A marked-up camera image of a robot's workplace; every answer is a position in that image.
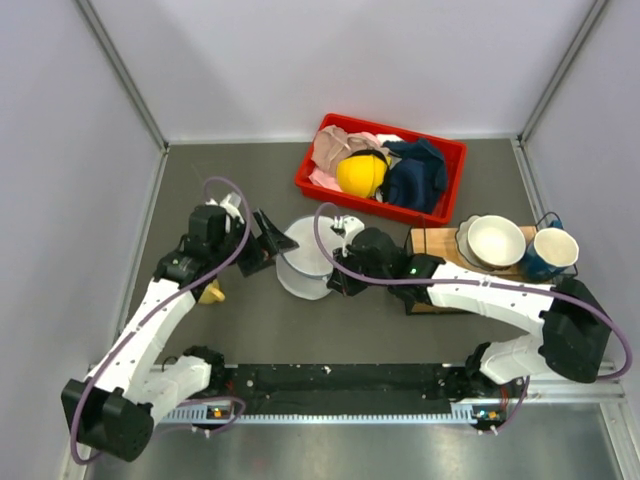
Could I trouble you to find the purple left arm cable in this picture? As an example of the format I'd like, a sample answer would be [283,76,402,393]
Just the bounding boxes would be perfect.
[69,176,254,464]

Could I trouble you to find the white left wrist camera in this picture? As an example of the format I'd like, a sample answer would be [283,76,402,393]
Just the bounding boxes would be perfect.
[205,192,245,232]

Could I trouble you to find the blue cup cream inside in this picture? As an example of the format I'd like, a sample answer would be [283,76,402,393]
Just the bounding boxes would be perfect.
[519,212,580,283]

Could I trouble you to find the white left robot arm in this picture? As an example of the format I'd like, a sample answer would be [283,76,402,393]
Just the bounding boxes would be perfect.
[61,196,299,465]

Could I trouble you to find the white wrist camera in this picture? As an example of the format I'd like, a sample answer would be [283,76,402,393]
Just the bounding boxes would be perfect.
[205,192,245,232]
[331,215,365,247]

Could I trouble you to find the grey slotted cable duct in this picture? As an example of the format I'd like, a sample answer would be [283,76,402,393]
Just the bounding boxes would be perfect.
[161,404,488,426]

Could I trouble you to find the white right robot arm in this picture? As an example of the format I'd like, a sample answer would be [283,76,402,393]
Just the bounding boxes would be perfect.
[327,226,611,396]

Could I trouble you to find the pink garment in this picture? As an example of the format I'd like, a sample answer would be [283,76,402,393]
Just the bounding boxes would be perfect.
[309,126,382,191]

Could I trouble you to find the yellow mug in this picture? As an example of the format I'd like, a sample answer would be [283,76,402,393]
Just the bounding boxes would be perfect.
[198,280,226,305]

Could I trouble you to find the black wire wooden shelf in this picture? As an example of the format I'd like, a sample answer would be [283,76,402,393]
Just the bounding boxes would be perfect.
[404,226,536,316]

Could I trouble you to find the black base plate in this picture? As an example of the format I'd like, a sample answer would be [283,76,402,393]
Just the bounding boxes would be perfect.
[168,362,530,416]

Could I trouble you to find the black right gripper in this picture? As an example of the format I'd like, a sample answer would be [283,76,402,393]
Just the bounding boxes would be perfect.
[328,244,392,298]

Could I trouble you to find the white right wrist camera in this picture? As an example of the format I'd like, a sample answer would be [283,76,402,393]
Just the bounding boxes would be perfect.
[331,215,365,247]

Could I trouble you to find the white mesh laundry bag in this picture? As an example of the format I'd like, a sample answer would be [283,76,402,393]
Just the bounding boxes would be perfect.
[276,215,346,301]

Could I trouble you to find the red plastic bin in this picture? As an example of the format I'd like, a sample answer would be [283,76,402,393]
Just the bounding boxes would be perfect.
[294,113,467,227]

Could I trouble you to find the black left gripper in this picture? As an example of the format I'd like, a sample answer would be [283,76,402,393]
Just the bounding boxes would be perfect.
[212,208,298,276]

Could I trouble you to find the navy blue garment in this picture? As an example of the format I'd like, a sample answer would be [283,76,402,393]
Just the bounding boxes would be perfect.
[380,138,448,214]

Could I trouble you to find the cream bowl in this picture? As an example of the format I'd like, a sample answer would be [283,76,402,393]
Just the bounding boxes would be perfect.
[454,215,527,271]

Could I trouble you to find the white garment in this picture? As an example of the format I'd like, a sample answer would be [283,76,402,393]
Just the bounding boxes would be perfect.
[376,134,403,146]

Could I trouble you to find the beige garment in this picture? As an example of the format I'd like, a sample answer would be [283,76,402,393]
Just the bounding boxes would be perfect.
[311,125,351,173]

